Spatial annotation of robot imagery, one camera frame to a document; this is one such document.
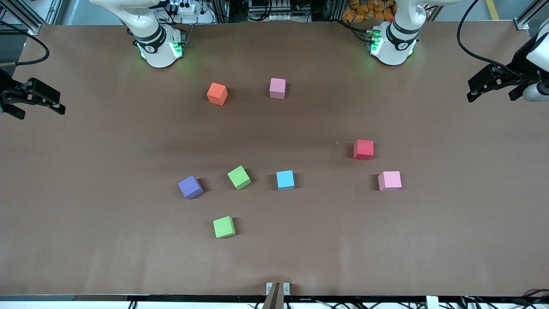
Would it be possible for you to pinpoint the light pink foam cube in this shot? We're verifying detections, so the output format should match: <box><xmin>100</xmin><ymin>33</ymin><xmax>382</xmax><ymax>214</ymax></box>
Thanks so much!
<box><xmin>378</xmin><ymin>171</ymin><xmax>402</xmax><ymax>192</ymax></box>

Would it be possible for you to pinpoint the red foam cube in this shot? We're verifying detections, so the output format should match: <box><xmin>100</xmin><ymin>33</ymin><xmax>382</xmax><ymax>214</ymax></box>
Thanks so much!
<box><xmin>353</xmin><ymin>139</ymin><xmax>374</xmax><ymax>161</ymax></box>

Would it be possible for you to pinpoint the purple foam cube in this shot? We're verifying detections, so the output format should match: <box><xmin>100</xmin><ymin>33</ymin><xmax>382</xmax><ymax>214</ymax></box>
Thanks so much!
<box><xmin>178</xmin><ymin>175</ymin><xmax>204</xmax><ymax>200</ymax></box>

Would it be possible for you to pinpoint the green foam cube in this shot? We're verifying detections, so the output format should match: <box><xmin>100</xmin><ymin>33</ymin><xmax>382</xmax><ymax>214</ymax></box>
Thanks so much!
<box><xmin>213</xmin><ymin>216</ymin><xmax>236</xmax><ymax>239</ymax></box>
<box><xmin>227</xmin><ymin>165</ymin><xmax>252</xmax><ymax>191</ymax></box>

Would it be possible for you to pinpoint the mauve pink foam cube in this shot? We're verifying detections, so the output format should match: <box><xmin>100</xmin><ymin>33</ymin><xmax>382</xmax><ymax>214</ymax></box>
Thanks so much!
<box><xmin>269</xmin><ymin>78</ymin><xmax>287</xmax><ymax>100</ymax></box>

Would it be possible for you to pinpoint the bag of orange fruit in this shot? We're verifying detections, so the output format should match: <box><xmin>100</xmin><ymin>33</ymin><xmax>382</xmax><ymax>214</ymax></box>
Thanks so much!
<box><xmin>342</xmin><ymin>0</ymin><xmax>396</xmax><ymax>23</ymax></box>

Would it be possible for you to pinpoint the orange foam cube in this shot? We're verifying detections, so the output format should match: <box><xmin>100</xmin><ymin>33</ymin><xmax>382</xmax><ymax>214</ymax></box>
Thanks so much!
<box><xmin>207</xmin><ymin>82</ymin><xmax>228</xmax><ymax>106</ymax></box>

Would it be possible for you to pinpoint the blue foam cube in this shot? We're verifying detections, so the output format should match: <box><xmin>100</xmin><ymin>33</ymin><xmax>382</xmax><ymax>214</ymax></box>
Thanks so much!
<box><xmin>276</xmin><ymin>170</ymin><xmax>295</xmax><ymax>191</ymax></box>

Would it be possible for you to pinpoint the grey equipment box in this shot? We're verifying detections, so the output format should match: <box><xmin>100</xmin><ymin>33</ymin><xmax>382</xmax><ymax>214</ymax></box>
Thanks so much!
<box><xmin>248</xmin><ymin>0</ymin><xmax>293</xmax><ymax>22</ymax></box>

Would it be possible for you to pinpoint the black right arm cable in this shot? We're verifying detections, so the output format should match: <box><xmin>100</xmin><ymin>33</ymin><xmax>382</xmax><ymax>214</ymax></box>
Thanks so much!
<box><xmin>0</xmin><ymin>21</ymin><xmax>50</xmax><ymax>67</ymax></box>

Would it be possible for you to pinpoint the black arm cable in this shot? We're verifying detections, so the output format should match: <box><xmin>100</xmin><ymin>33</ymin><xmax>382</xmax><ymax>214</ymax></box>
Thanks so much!
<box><xmin>0</xmin><ymin>21</ymin><xmax>50</xmax><ymax>67</ymax></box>
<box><xmin>456</xmin><ymin>0</ymin><xmax>522</xmax><ymax>79</ymax></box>

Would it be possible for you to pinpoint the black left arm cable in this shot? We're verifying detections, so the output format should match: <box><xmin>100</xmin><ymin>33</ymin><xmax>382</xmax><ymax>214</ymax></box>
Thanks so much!
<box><xmin>456</xmin><ymin>0</ymin><xmax>522</xmax><ymax>79</ymax></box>

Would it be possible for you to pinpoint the aluminium frame profile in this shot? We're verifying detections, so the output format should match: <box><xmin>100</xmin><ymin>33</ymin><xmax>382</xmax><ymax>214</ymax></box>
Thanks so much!
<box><xmin>514</xmin><ymin>0</ymin><xmax>549</xmax><ymax>30</ymax></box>
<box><xmin>0</xmin><ymin>0</ymin><xmax>44</xmax><ymax>36</ymax></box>

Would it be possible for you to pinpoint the dark cable bundle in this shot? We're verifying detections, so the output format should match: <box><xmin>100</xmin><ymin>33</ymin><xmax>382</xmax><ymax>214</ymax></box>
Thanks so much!
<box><xmin>461</xmin><ymin>288</ymin><xmax>549</xmax><ymax>309</ymax></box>

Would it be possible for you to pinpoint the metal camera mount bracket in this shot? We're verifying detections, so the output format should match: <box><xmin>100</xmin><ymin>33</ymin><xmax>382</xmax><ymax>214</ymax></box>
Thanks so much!
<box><xmin>262</xmin><ymin>282</ymin><xmax>291</xmax><ymax>309</ymax></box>

